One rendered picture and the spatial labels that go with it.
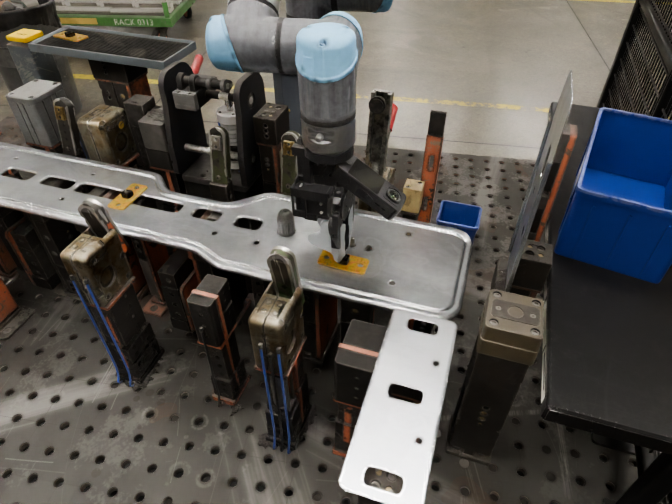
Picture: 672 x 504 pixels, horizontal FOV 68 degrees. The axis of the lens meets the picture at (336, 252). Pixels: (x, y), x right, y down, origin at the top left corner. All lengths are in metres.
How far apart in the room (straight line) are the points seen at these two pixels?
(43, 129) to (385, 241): 0.82
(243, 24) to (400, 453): 0.60
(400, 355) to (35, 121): 0.96
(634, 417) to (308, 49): 0.59
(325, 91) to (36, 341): 0.90
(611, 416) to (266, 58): 0.64
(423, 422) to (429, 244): 0.35
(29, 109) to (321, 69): 0.82
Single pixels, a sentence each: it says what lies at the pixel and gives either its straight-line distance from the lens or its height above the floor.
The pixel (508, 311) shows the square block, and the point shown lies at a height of 1.06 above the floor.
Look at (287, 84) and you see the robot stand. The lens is 1.36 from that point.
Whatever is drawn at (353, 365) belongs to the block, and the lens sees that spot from 0.74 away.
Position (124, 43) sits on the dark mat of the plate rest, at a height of 1.16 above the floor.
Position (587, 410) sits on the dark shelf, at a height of 1.03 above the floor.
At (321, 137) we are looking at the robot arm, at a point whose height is 1.26.
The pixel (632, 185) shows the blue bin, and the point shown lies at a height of 1.03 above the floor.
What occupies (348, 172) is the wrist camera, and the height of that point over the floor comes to 1.20.
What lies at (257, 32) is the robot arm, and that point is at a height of 1.35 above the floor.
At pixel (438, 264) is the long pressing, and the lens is 0.87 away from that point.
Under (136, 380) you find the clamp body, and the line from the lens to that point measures 1.12.
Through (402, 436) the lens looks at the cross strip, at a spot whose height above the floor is 1.00.
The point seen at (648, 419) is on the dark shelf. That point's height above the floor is 1.03.
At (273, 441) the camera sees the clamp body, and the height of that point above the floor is 0.72.
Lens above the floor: 1.58
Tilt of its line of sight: 42 degrees down
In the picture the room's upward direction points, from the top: straight up
